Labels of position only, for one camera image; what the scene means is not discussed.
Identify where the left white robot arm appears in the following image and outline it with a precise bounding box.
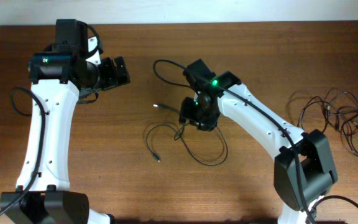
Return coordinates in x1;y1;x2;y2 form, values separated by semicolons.
0;19;130;223

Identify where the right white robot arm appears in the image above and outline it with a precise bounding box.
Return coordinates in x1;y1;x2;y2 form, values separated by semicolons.
179;60;337;223

